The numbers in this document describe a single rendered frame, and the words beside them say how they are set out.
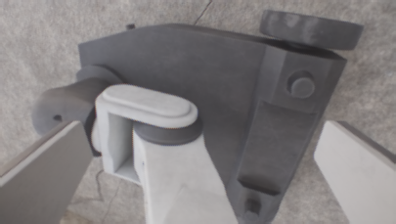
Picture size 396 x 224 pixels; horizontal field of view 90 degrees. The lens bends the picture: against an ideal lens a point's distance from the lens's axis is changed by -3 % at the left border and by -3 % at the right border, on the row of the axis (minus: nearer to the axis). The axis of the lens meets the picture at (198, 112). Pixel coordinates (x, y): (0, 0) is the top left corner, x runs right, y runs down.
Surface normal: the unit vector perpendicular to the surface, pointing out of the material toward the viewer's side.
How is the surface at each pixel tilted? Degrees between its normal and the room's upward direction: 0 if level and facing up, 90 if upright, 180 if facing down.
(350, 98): 0
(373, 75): 0
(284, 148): 0
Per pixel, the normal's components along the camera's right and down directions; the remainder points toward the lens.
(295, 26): -0.57, 0.29
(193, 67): -0.29, 0.42
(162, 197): 0.12, -0.88
